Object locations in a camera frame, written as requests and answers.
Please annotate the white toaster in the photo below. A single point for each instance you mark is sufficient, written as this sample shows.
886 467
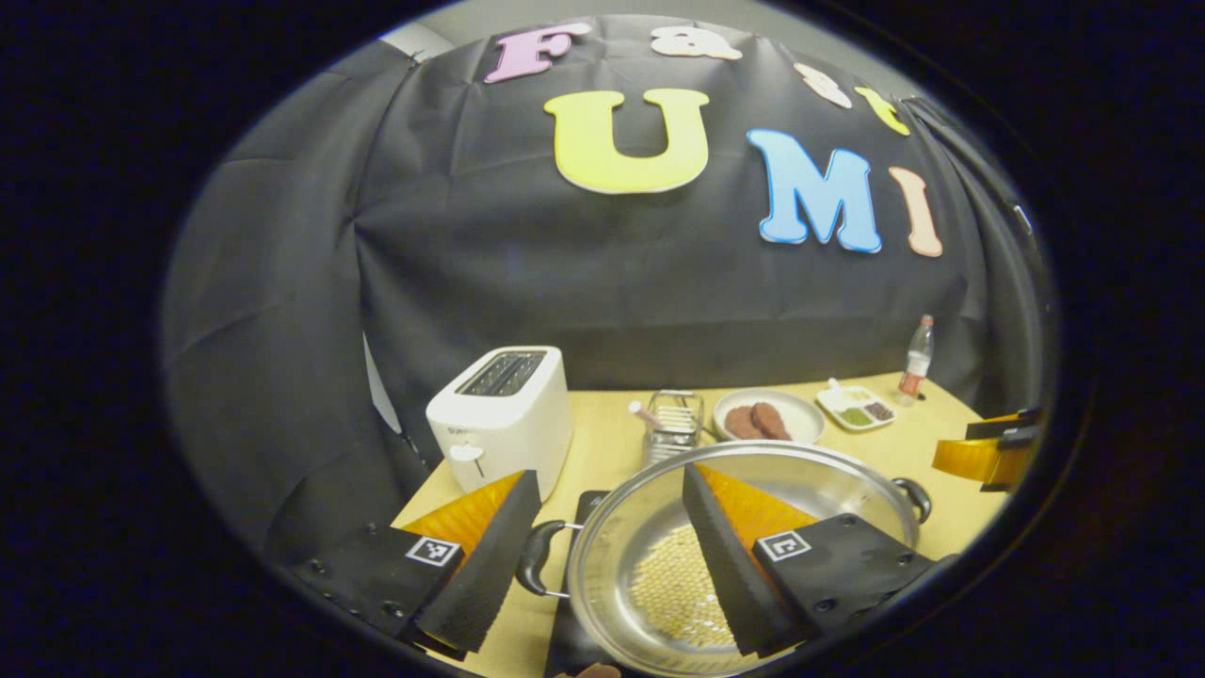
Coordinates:
504 433

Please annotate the pile of soybeans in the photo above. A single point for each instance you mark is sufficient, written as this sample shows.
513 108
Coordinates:
678 589

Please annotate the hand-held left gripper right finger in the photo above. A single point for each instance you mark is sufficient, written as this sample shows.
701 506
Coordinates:
730 574

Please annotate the black backdrop cloth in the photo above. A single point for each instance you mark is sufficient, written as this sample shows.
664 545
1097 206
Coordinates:
565 282

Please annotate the black induction cooktop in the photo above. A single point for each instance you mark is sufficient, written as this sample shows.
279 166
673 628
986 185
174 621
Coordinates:
565 631

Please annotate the brown meat patty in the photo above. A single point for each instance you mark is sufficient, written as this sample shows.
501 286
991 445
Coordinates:
772 421
741 424

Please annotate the white round plate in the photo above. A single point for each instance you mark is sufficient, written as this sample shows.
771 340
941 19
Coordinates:
800 414

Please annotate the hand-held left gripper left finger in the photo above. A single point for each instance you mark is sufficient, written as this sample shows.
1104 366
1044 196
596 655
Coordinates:
485 574

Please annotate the white divided dish of beans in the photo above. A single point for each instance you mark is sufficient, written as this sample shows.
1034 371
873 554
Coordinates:
857 412

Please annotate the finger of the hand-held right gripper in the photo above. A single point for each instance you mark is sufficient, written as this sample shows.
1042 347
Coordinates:
979 461
1003 426

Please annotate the pink checked stick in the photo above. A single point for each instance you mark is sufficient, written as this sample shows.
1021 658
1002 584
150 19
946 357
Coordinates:
644 412

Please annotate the clear bottle with red label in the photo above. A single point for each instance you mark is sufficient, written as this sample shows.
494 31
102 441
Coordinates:
915 367

